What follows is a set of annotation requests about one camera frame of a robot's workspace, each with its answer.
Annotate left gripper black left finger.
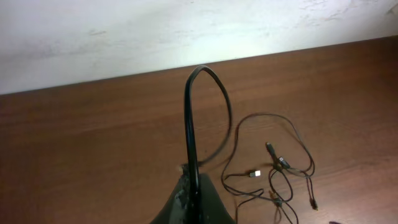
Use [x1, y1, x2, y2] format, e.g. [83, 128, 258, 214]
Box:
[150, 164, 190, 224]

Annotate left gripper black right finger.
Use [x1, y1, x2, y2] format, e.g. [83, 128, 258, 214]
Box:
[200, 174, 236, 224]

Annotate black USB cable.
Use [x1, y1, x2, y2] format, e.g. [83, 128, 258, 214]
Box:
[183, 64, 233, 194]

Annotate thin black cable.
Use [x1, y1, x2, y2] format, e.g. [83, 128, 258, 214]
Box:
[220, 113, 319, 224]

